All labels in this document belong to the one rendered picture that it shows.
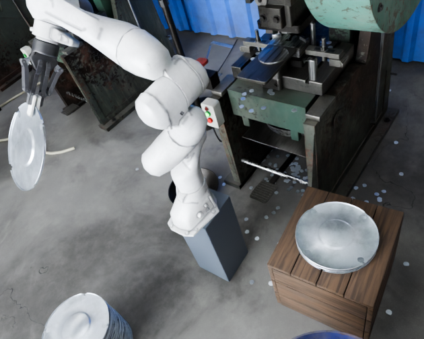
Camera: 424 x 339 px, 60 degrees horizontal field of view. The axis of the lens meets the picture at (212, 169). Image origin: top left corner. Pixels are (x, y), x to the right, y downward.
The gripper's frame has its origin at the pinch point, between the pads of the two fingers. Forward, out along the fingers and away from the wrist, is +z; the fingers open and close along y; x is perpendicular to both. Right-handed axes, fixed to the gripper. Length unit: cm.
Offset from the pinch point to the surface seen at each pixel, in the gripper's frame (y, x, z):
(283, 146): -109, 26, -4
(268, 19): -70, 22, -53
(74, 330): -26, 15, 86
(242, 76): -68, 21, -30
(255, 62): -75, 20, -36
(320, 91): -89, 45, -34
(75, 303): -31, 5, 82
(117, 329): -41, 23, 84
